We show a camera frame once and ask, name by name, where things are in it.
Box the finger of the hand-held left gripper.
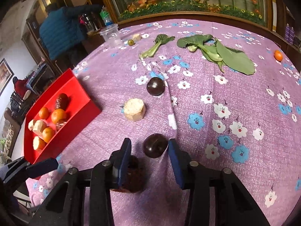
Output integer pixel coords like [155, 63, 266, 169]
[0, 157, 59, 185]

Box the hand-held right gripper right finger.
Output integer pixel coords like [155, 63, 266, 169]
[168, 138, 271, 226]

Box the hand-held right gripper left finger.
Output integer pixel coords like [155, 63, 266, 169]
[28, 138, 132, 226]

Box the dark purple passion fruit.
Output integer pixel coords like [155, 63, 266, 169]
[143, 133, 168, 158]
[147, 77, 165, 96]

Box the large orange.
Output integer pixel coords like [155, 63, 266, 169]
[51, 108, 67, 124]

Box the dark red fruit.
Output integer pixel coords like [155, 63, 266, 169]
[55, 93, 69, 111]

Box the red tray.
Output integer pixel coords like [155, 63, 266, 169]
[24, 68, 102, 165]

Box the large sugarcane piece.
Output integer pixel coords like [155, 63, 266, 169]
[123, 98, 146, 122]

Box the bok choy stalk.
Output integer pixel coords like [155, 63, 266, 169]
[139, 34, 176, 60]

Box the large green leaf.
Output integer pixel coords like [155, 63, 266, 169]
[216, 40, 256, 75]

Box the clear plastic cup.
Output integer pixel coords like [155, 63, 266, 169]
[99, 24, 123, 48]

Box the dark metal flask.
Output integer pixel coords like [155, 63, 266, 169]
[80, 13, 99, 32]

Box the green plastic bottle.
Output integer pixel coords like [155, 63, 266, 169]
[100, 7, 112, 26]

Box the framed wall picture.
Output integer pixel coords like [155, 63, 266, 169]
[0, 58, 14, 95]

